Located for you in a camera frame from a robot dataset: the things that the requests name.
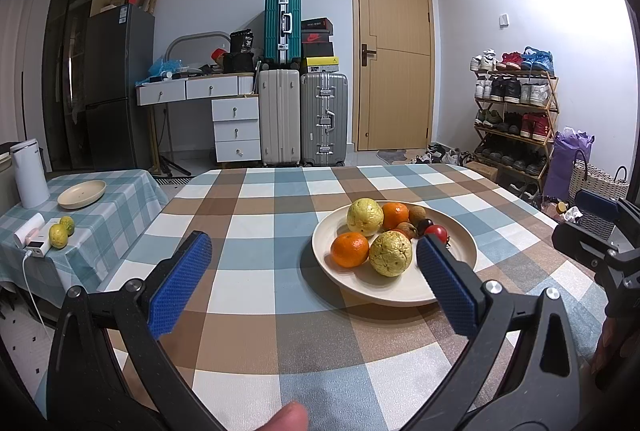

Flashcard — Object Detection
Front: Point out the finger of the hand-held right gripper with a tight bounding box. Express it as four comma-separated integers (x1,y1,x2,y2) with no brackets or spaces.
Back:
574,189,640,242
551,221,621,271

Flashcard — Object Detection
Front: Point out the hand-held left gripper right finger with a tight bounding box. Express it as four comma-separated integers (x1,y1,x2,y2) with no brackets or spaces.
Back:
400,235,583,431

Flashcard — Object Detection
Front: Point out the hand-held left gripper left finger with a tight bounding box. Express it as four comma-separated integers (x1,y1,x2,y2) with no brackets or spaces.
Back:
46,231,223,431

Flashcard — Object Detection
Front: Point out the large wrinkled yellow guava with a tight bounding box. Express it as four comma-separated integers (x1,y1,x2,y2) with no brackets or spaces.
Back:
369,231,414,278

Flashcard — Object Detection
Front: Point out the large cream plate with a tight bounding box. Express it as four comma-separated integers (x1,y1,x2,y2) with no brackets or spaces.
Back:
311,200,478,308

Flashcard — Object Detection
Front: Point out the smooth orange tangerine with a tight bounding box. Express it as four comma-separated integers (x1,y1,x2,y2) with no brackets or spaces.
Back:
381,202,410,232
330,232,370,268

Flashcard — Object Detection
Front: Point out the person's left hand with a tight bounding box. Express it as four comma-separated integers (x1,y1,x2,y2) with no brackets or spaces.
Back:
262,401,310,431

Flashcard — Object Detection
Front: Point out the woven basket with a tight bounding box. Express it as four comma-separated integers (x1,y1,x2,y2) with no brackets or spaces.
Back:
570,150,631,239

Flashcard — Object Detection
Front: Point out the purple bag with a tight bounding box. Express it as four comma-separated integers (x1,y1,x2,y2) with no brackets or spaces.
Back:
542,127,596,202

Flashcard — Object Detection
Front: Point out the small yellow guava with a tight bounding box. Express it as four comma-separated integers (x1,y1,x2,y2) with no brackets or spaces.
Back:
346,198,385,238

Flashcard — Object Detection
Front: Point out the pale blue checked tablecloth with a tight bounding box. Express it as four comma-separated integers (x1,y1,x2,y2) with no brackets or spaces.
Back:
0,168,170,292

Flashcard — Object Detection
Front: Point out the black tripod stand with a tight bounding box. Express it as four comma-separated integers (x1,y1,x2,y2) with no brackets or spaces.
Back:
152,106,192,177

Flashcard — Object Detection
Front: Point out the cardboard box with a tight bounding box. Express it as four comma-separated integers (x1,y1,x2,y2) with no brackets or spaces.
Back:
465,161,500,182

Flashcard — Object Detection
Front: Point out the pile of loose shoes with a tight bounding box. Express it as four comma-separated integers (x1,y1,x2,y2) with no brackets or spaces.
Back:
410,142,476,166

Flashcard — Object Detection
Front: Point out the small cream plate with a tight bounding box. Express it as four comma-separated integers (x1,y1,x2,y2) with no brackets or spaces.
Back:
57,180,108,210

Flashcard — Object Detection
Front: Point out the wooden shoe rack with shoes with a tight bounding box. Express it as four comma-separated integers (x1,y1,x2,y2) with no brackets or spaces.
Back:
470,46,556,174

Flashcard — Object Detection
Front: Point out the white power bank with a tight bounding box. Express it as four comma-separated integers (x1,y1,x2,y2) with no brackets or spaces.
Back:
22,238,53,259

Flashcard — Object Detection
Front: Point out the white desk with drawers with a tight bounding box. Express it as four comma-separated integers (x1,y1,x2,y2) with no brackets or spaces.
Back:
136,72,262,162

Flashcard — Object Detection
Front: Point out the white rounded device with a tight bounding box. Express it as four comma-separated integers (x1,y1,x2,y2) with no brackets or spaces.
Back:
12,212,45,249

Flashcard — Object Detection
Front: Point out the white kettle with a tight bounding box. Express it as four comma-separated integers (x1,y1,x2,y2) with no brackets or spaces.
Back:
10,138,50,208

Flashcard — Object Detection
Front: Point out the beige suitcase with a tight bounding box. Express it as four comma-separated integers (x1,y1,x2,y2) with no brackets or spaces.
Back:
257,68,302,168

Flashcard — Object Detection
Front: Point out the silver suitcase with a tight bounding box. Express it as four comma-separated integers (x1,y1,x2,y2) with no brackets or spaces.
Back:
300,72,348,168

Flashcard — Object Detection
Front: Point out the wooden door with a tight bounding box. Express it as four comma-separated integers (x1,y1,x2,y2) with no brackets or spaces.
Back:
350,0,435,153

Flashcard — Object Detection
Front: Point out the grey refrigerator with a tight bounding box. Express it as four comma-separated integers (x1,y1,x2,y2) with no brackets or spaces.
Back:
82,4,156,172

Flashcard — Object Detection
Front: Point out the blue plastic bag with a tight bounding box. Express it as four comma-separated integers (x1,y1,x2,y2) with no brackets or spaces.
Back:
148,57,186,79

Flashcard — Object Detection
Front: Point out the plain black bag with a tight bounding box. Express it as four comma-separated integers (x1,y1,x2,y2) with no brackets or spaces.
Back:
222,52,256,73

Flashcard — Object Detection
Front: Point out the black printed bag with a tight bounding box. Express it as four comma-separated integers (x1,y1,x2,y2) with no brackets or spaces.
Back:
229,28,255,54

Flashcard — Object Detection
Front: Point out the tall dark cabinet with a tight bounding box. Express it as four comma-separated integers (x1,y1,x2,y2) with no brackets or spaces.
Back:
41,0,128,172

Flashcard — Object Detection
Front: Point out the yellow black shoe box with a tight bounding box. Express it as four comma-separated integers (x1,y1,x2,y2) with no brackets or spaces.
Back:
300,56,340,73

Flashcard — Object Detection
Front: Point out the teal suitcase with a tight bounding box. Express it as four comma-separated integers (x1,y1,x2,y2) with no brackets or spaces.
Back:
263,0,302,66

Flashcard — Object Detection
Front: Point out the white charging cable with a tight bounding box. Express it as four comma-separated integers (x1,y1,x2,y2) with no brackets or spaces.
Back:
22,256,61,327

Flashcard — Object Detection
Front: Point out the grey arched frame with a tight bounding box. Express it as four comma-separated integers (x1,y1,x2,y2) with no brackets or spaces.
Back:
165,30,231,72

